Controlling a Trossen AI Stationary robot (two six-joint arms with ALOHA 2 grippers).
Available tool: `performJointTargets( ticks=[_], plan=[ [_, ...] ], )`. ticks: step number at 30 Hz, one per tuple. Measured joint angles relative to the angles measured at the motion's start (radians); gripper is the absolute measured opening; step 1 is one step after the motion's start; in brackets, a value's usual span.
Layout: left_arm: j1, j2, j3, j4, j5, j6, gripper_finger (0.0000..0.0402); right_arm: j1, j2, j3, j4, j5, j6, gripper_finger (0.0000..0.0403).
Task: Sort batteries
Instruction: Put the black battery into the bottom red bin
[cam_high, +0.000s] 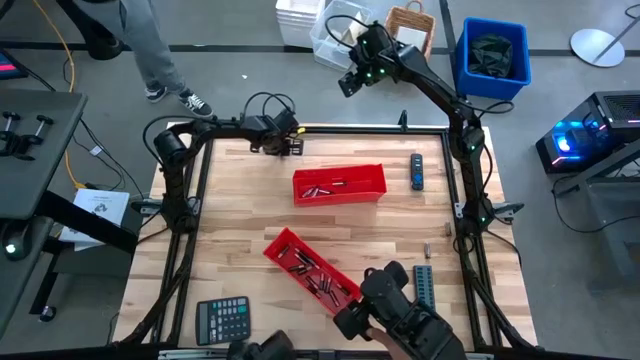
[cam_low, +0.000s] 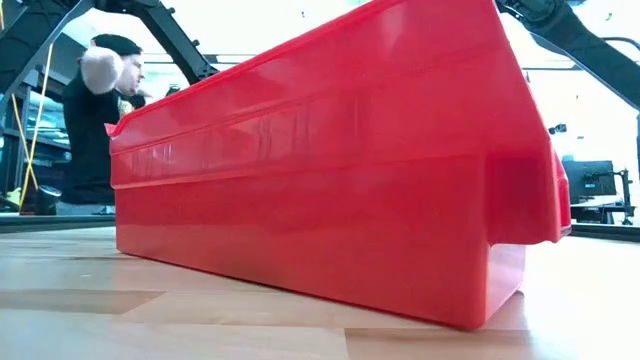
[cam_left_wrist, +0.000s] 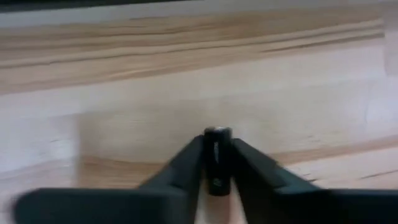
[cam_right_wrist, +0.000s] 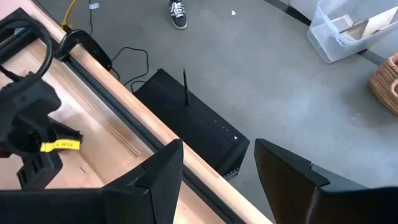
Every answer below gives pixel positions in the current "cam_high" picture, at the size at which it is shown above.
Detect white box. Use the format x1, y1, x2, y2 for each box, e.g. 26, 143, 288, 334
395, 25, 430, 51

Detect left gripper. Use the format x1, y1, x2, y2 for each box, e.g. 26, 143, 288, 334
243, 107, 305, 157

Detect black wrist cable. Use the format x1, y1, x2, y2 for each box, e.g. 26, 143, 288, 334
324, 14, 374, 51
242, 91, 297, 119

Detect black plastic bag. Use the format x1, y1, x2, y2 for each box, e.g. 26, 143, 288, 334
468, 33, 514, 79

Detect wicker basket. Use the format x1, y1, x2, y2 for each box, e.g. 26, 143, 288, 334
383, 0, 437, 61

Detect round metal stand base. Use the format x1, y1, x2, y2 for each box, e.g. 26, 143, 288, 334
569, 12, 640, 69

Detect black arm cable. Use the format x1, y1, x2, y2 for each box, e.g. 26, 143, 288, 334
142, 114, 206, 151

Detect black desk calculator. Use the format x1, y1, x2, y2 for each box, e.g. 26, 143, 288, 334
195, 296, 252, 347

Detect grey desk top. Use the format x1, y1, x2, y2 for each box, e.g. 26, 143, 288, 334
0, 89, 89, 221

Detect blue plastic bin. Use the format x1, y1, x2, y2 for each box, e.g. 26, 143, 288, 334
453, 17, 532, 101

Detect white stacked plastic bins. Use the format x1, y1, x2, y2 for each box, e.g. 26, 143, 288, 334
275, 0, 326, 49

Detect black aluminium table frame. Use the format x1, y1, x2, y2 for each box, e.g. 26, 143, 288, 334
112, 122, 539, 360

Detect clear plastic container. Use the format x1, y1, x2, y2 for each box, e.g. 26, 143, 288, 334
308, 0, 374, 72

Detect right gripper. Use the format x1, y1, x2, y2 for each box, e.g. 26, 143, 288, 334
338, 22, 401, 99

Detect person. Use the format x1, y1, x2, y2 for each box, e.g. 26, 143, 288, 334
73, 0, 215, 119

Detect black stand foot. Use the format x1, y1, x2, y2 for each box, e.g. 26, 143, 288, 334
52, 0, 124, 62

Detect black remote control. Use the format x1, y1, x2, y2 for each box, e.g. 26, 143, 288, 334
410, 153, 425, 192

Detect black rounded device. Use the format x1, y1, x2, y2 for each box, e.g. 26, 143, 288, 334
229, 329, 297, 360

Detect lit screen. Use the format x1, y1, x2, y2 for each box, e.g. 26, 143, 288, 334
0, 48, 29, 81

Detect yellow cable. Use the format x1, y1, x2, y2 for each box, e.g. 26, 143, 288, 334
30, 0, 87, 191

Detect grey arm base bracket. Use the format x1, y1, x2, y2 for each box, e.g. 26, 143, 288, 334
453, 201, 525, 221
130, 198, 162, 217

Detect beige cardboard pieces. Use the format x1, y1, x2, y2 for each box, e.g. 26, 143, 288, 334
341, 23, 369, 46

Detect black desk beam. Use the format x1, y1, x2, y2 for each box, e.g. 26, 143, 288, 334
34, 189, 140, 256

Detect black computer tower with lights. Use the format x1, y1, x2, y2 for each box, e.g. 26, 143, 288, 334
534, 89, 640, 175

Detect grey metal stand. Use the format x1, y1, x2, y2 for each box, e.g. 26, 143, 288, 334
552, 139, 640, 291

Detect black computer mouse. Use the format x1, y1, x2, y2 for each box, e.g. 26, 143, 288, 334
0, 219, 36, 264

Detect white paper manual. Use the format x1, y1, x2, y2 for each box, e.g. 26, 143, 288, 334
58, 188, 130, 251

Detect black clamp with knobs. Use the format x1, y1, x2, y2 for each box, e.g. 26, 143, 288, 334
0, 110, 55, 162

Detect person's hand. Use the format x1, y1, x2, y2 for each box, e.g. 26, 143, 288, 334
366, 327, 411, 360

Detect red plastic bin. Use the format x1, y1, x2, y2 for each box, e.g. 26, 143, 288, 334
292, 163, 388, 207
262, 226, 363, 317

